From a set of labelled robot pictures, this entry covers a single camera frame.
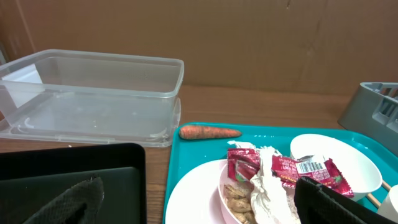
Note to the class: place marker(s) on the clear plastic waste bin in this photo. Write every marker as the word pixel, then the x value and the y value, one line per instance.
pixel 93 98

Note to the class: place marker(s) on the pink bowl with food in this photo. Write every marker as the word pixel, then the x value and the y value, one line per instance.
pixel 235 199

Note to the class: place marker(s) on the white tissue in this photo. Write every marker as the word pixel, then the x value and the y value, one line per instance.
pixel 270 202

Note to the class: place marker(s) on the white round plate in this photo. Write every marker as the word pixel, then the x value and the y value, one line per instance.
pixel 195 198

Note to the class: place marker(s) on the black plastic tray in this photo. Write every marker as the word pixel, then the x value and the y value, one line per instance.
pixel 31 179

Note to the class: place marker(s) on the grey dishwasher rack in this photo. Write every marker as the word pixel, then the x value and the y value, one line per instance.
pixel 372 111

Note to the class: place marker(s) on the red snack wrapper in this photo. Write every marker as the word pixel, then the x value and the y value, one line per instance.
pixel 323 171
pixel 243 164

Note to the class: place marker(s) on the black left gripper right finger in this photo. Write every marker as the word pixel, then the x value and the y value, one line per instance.
pixel 318 204

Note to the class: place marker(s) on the white cup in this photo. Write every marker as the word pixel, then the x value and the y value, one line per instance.
pixel 388 208

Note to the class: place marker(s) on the wooden chopstick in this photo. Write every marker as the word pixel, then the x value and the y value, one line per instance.
pixel 373 200
pixel 386 185

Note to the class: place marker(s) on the orange carrot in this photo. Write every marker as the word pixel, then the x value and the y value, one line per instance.
pixel 197 132

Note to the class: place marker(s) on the teal serving tray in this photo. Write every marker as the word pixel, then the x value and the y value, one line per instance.
pixel 187 155

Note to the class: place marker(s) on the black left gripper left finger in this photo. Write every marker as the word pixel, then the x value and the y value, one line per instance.
pixel 79 204

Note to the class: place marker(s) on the white round bowl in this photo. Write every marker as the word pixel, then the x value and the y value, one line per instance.
pixel 360 172

